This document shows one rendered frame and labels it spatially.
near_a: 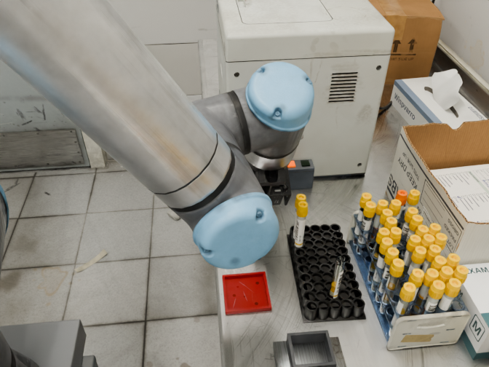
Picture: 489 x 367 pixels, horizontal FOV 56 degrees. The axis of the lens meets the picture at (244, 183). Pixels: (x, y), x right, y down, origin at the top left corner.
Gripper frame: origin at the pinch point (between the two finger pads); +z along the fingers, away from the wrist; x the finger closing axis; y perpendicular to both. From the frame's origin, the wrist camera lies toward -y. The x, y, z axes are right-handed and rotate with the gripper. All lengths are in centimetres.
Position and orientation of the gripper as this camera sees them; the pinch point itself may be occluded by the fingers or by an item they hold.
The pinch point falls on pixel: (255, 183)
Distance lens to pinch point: 83.3
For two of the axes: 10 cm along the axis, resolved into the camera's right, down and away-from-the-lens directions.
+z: -0.5, 3.5, 9.4
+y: 0.9, 9.3, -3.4
